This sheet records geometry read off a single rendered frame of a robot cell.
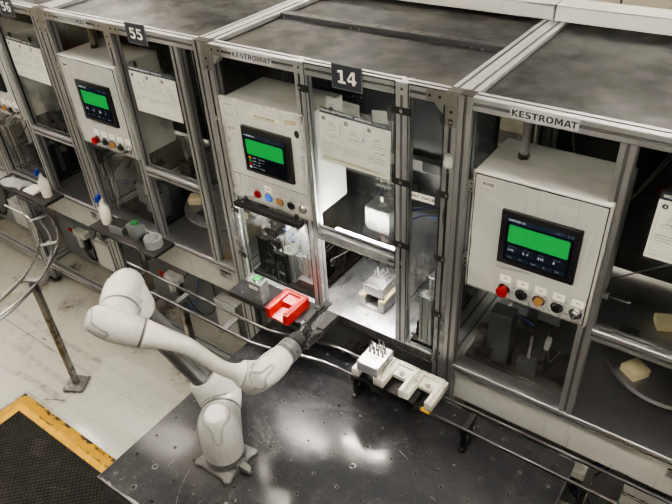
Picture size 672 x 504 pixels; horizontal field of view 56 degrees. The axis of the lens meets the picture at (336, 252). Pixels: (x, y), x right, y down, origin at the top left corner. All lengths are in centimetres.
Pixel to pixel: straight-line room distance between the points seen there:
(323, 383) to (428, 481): 64
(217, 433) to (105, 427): 150
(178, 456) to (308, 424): 53
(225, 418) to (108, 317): 59
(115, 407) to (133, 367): 31
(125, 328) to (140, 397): 179
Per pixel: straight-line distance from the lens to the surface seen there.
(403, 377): 259
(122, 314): 217
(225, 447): 247
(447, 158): 207
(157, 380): 398
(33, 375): 433
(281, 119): 241
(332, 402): 276
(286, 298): 285
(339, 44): 248
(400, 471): 255
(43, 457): 384
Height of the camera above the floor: 278
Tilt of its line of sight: 36 degrees down
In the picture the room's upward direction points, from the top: 4 degrees counter-clockwise
